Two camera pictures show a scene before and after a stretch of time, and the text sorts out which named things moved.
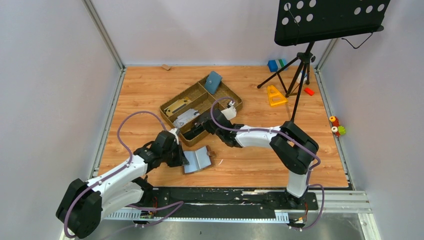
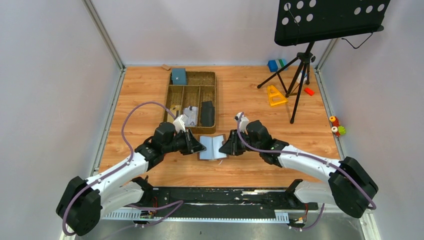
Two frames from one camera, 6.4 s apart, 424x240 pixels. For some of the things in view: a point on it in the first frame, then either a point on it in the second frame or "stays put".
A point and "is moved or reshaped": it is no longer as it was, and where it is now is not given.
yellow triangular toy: x=275 y=97 stays put
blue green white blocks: x=274 y=65 stays put
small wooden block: x=166 y=66 stays put
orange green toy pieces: x=338 y=130 stays put
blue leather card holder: x=213 y=82 -> x=179 y=76
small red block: x=309 y=91 stays put
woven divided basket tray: x=195 y=102 is moved or reshaped
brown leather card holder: x=199 y=159 -> x=212 y=143
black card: x=189 y=135 -> x=207 y=114
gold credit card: x=177 y=105 -> x=176 y=110
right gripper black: x=201 y=124 -> x=234 y=142
